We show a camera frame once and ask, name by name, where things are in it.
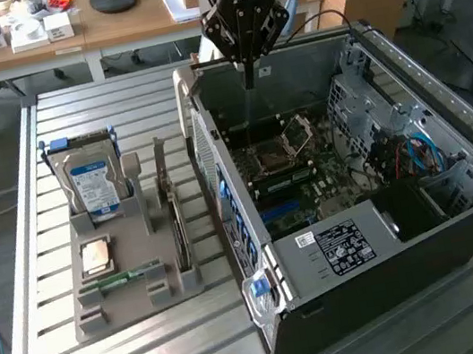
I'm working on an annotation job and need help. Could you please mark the black green graphics card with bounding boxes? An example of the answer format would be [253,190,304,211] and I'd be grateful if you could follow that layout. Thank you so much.
[148,134,194,274]

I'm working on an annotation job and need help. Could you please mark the white paper stack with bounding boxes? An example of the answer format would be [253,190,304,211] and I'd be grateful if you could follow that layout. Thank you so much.
[161,0,204,25]

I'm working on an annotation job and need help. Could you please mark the wooden desk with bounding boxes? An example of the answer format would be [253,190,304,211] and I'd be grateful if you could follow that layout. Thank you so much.
[0,0,331,74]

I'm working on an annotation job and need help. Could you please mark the metal socket cover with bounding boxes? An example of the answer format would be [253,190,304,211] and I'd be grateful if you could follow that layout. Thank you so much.
[277,112,320,157]

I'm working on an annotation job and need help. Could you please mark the perforated metal drive cage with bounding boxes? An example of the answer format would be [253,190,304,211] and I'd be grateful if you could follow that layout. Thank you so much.
[320,58,439,161]

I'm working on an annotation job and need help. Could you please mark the metal fan grille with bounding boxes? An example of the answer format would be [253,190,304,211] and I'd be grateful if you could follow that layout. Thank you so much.
[185,107,224,193]

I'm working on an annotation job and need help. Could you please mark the CPU socket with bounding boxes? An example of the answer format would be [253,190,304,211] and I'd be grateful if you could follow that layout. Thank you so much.
[251,134,298,177]

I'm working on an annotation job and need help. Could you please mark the dark installed RAM stick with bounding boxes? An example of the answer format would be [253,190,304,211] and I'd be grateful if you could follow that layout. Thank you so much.
[250,166,319,200]

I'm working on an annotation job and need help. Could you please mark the red plastic item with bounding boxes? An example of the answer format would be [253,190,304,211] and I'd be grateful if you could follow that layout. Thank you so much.
[47,0,76,14]

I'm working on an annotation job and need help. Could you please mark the plain white box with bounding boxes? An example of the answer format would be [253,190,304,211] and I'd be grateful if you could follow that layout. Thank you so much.
[41,10,76,44]

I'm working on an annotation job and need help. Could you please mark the green motherboard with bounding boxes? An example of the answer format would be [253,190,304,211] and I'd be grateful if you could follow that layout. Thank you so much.
[225,118,386,247]

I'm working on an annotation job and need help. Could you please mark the blue expansion slot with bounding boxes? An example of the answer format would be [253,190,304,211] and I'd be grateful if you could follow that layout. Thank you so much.
[258,199,304,225]

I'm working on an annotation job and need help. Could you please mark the flat white box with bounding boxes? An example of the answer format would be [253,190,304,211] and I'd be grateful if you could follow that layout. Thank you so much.
[6,15,52,55]

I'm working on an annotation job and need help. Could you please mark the hard disk blue caddy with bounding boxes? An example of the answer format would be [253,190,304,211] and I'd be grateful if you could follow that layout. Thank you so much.
[37,124,135,230]

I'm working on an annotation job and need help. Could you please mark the black plastic shroud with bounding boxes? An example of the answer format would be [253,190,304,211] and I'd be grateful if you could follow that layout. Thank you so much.
[367,175,454,248]

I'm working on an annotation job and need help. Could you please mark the grey parts rack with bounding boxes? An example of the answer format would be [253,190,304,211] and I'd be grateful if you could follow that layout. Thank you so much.
[47,144,211,345]

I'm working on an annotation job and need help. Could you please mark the grey power supply unit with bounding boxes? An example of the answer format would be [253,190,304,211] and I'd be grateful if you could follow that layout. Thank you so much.
[267,194,413,311]

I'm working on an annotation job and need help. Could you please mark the metal disk bay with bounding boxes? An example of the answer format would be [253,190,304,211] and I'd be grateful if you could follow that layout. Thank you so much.
[416,156,473,223]

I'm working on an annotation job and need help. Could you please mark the silver CPU chip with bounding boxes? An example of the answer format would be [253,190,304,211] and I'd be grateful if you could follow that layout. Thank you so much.
[78,238,115,276]

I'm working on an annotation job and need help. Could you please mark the blue case latch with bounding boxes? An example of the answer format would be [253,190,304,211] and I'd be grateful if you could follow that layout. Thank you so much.
[250,276,270,297]

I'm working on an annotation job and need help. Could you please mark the green RAM stick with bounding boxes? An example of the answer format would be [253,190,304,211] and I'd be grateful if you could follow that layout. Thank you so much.
[74,257,166,299]

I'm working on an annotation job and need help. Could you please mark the black open PC case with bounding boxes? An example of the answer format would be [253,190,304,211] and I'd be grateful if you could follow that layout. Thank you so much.
[168,0,473,354]

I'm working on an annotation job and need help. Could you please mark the black case cable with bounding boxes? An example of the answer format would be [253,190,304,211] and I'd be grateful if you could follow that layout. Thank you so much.
[303,6,354,37]

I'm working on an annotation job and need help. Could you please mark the red wire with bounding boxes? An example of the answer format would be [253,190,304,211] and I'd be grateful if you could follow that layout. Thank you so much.
[390,139,419,182]

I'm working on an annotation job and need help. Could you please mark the blue wire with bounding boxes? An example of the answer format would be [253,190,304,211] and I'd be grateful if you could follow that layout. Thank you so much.
[404,131,449,179]

